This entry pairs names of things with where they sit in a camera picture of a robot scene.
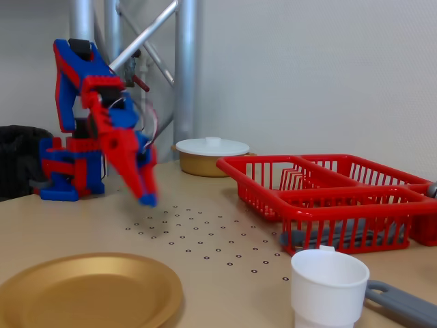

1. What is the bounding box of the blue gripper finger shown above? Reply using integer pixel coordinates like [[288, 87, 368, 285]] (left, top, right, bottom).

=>
[[134, 131, 160, 208]]

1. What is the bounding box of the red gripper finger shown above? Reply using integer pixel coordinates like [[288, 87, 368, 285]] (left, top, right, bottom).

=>
[[100, 131, 152, 203]]

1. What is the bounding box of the red blue gripper body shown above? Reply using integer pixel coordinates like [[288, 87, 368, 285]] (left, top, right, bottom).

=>
[[80, 76, 138, 138]]

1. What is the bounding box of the gold plastic plate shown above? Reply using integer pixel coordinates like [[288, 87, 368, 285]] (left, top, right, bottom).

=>
[[0, 251, 185, 328]]

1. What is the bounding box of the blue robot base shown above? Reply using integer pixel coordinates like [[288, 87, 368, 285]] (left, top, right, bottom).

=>
[[38, 136, 107, 202]]

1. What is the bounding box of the gold plastic pot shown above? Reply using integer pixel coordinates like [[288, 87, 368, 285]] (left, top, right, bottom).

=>
[[170, 143, 257, 178]]

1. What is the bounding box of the white pot lid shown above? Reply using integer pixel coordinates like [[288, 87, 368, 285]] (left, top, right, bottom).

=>
[[175, 136, 251, 157]]

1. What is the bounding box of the silver metal truss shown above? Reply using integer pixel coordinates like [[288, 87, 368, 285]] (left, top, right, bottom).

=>
[[70, 0, 202, 168]]

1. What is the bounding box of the grey table clamp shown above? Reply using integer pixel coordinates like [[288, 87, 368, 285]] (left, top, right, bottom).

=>
[[29, 179, 55, 196]]

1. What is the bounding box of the black waste bin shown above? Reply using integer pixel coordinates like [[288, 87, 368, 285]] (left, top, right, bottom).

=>
[[0, 125, 55, 202]]

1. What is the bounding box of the grey plastic cutlery piece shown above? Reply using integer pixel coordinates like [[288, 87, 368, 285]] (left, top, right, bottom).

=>
[[327, 218, 400, 242], [279, 225, 406, 249]]

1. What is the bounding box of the red plastic dish rack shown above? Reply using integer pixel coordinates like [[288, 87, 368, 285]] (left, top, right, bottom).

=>
[[216, 154, 437, 256]]

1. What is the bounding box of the white plastic cup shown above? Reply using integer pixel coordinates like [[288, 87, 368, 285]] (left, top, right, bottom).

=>
[[290, 245, 371, 328]]

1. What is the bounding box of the grey valve with red handle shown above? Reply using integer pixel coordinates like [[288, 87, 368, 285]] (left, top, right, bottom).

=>
[[122, 49, 151, 93]]

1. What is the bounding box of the red white gripper cable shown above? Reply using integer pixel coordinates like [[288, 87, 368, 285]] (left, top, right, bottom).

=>
[[135, 98, 160, 148]]

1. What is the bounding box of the grey plastic utensil handle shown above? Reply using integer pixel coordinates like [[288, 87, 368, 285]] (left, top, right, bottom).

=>
[[363, 279, 437, 328]]

